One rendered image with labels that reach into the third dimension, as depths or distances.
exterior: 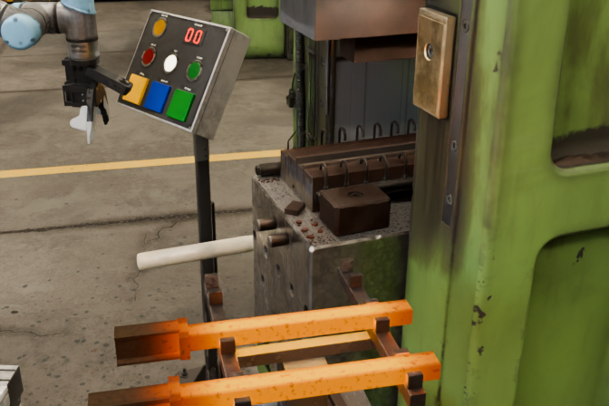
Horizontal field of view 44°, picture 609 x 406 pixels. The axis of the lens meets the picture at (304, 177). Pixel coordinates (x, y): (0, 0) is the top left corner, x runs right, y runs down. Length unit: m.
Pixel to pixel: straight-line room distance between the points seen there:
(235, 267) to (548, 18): 2.24
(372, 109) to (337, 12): 0.44
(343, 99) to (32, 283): 1.83
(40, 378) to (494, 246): 1.81
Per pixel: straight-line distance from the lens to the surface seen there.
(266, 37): 6.52
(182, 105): 1.92
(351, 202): 1.43
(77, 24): 1.87
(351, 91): 1.78
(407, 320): 1.05
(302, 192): 1.58
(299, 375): 0.92
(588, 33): 1.29
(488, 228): 1.23
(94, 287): 3.14
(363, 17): 1.46
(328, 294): 1.47
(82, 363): 2.72
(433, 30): 1.27
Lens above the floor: 1.58
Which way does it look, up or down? 23 degrees down
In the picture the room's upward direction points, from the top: 1 degrees clockwise
